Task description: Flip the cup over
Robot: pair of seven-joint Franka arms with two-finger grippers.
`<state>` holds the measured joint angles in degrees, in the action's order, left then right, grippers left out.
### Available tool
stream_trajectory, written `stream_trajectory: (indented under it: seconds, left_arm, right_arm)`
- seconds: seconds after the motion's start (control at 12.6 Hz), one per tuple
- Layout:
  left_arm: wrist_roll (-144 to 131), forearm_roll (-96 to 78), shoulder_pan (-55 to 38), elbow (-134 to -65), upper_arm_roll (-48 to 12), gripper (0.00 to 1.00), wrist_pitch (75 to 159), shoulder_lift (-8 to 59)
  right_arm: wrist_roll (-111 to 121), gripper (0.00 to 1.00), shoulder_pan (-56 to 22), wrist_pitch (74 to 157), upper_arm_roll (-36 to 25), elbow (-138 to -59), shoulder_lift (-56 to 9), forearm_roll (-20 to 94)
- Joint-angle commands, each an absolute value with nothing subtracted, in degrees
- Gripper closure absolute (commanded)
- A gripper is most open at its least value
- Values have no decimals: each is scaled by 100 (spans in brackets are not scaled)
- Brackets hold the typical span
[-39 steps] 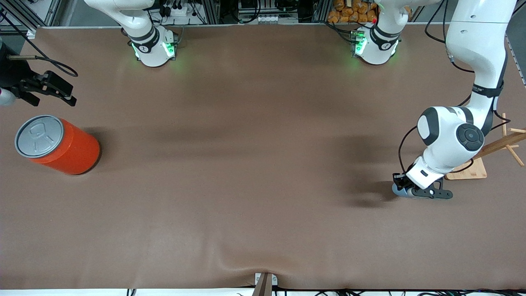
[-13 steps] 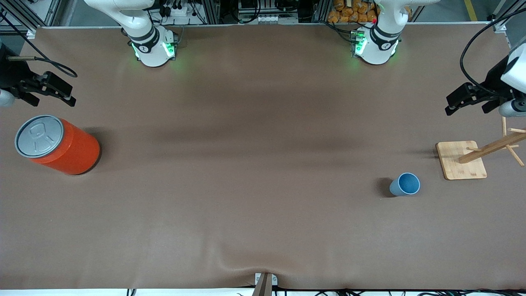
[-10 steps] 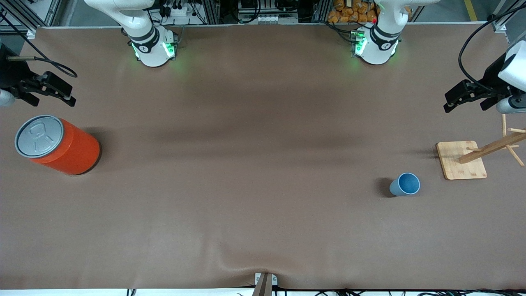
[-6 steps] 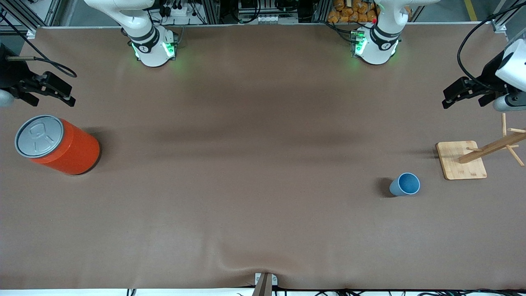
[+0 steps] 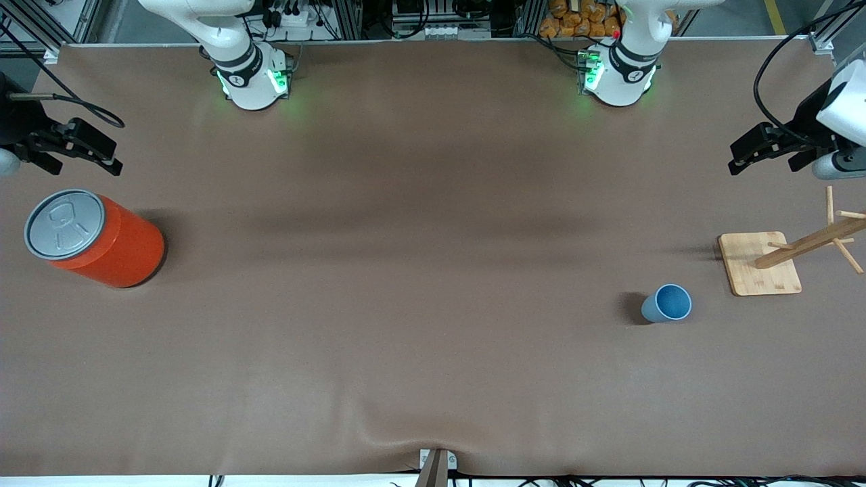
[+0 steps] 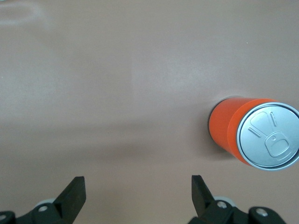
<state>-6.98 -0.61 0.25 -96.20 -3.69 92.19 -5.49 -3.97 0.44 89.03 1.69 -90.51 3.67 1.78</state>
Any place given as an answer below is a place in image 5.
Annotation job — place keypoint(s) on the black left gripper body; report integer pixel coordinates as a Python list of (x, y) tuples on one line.
[(808, 120)]

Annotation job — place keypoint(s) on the aluminium frame profile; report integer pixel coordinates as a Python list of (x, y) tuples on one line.
[(829, 34), (40, 27)]

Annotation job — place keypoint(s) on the light blue plastic cup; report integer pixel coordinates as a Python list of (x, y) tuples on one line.
[(666, 304)]

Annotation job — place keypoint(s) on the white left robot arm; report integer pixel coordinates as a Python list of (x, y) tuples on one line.
[(846, 101)]

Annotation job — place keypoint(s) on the orange can with grey lid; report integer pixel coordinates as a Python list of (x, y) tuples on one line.
[(101, 240)]

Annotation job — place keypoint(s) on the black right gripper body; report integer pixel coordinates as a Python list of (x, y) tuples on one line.
[(15, 122)]

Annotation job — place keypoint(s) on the table edge clamp bracket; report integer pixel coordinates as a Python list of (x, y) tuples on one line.
[(436, 463)]

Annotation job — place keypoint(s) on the wooden cup rack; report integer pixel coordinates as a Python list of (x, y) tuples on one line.
[(758, 264)]

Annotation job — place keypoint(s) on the white power strip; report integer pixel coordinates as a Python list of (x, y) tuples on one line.
[(450, 31), (301, 18)]

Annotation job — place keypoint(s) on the bag of orange snacks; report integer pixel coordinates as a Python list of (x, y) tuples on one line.
[(575, 20)]

